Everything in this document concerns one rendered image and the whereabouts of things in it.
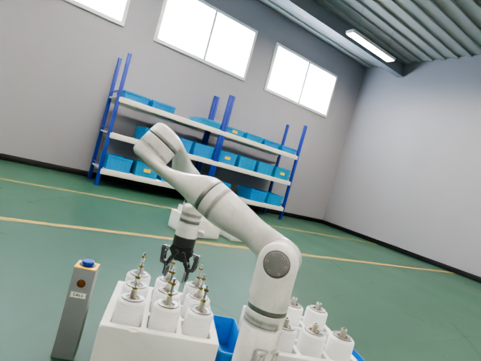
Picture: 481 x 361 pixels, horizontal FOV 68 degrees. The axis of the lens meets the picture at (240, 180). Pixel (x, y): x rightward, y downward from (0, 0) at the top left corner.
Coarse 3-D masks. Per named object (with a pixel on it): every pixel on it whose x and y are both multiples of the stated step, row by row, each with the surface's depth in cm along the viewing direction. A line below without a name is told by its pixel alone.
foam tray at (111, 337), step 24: (120, 288) 142; (144, 312) 127; (120, 336) 112; (144, 336) 114; (168, 336) 115; (216, 336) 124; (96, 360) 112; (120, 360) 113; (144, 360) 114; (168, 360) 116; (192, 360) 117
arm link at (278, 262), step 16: (272, 256) 76; (288, 256) 76; (256, 272) 78; (272, 272) 76; (288, 272) 76; (256, 288) 78; (272, 288) 76; (288, 288) 76; (256, 304) 78; (272, 304) 76; (288, 304) 78
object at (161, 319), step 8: (152, 312) 120; (160, 312) 117; (168, 312) 118; (176, 312) 119; (152, 320) 119; (160, 320) 117; (168, 320) 118; (176, 320) 120; (152, 328) 118; (160, 328) 118; (168, 328) 118
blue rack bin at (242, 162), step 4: (240, 156) 641; (236, 160) 651; (240, 160) 643; (244, 160) 647; (248, 160) 652; (252, 160) 656; (256, 160) 660; (236, 164) 649; (240, 164) 645; (244, 164) 649; (248, 164) 654; (252, 164) 658; (244, 168) 651; (248, 168) 656; (252, 168) 660
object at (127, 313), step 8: (120, 296) 118; (120, 304) 116; (128, 304) 115; (136, 304) 116; (144, 304) 118; (120, 312) 115; (128, 312) 115; (136, 312) 116; (112, 320) 117; (120, 320) 115; (128, 320) 115; (136, 320) 117
